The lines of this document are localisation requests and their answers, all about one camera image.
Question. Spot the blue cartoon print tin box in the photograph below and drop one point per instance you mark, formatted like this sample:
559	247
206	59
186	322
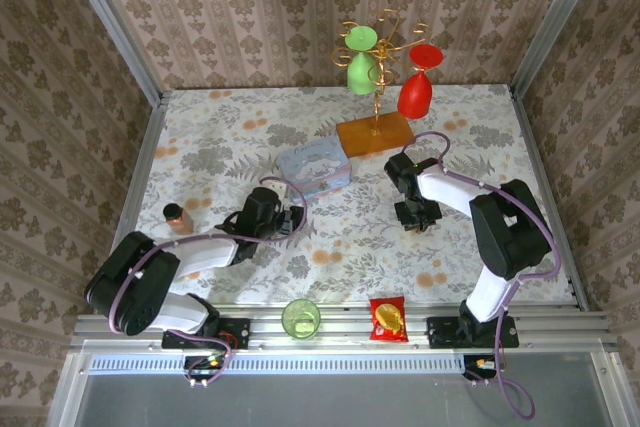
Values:
312	164

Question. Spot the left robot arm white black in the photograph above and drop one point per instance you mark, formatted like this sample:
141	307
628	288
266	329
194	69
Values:
205	252

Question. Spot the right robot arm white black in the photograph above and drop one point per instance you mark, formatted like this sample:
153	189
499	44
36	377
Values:
450	192

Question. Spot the red plastic wine glass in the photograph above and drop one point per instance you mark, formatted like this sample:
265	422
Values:
415	94

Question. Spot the brown bottle black cap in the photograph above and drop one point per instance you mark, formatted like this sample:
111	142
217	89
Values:
179	219

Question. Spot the green transparent cup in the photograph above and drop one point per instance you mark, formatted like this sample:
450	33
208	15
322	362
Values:
300	319

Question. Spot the floral tablecloth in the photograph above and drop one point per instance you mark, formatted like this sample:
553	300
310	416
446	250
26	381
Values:
240	122

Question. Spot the red snack packet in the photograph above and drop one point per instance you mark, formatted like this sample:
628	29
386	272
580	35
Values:
388	319

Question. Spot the green plastic wine glass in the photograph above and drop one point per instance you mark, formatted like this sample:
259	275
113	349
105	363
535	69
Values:
361	74

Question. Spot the black right connector box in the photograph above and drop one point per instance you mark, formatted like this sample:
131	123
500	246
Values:
480	367

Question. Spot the black connector box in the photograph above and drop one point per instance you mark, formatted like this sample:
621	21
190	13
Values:
200	367
480	367

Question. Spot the black left connector box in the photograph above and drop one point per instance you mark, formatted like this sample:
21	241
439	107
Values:
200	367

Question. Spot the grey metal panel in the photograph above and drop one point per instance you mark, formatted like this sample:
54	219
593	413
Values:
325	399

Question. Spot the aluminium table edge rail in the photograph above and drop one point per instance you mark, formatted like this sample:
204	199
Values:
345	324

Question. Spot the aluminium side rail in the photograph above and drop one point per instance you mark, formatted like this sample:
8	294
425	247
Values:
545	167
142	172

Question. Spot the aluminium frame post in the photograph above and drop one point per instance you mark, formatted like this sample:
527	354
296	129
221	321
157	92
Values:
560	22
115	27

